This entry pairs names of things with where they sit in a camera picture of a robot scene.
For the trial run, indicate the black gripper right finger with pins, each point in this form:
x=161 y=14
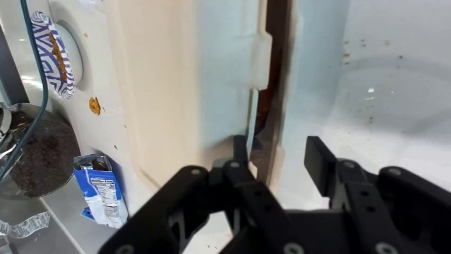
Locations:
x=357 y=198

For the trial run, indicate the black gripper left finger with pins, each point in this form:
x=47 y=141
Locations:
x=244 y=188

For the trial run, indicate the beige clamshell food pack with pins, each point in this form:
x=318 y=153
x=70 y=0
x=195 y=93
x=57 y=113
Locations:
x=178 y=85

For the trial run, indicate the orange food stain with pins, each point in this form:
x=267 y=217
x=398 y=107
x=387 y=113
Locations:
x=95 y=106

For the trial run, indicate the blue snack bag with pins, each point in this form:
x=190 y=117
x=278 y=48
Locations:
x=101 y=192

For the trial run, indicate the glass cup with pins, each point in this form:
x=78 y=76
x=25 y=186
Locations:
x=50 y=51

